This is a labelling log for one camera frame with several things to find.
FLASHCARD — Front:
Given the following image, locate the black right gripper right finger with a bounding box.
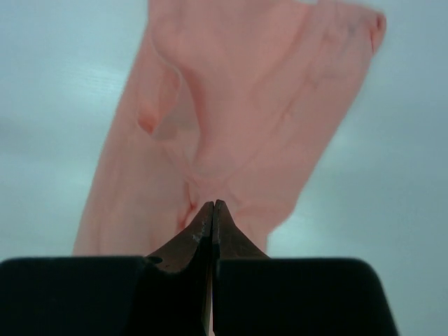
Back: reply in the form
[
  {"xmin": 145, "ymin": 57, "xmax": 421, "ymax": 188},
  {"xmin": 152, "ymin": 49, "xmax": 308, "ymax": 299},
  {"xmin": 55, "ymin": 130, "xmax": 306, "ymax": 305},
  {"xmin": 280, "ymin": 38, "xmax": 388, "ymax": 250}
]
[{"xmin": 212, "ymin": 200, "xmax": 398, "ymax": 335}]

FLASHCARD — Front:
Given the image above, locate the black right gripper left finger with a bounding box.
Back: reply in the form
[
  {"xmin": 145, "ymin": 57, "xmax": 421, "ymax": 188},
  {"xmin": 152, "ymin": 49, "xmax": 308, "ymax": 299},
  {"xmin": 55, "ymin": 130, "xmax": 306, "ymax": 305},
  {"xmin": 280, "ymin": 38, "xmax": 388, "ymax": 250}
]
[{"xmin": 1, "ymin": 202, "xmax": 214, "ymax": 335}]

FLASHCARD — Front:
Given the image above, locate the salmon pink t-shirt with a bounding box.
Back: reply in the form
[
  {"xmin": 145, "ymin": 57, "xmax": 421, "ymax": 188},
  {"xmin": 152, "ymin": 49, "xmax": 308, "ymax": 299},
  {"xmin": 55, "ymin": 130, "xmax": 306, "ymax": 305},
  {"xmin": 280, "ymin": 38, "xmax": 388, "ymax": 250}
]
[{"xmin": 73, "ymin": 1, "xmax": 386, "ymax": 256}]

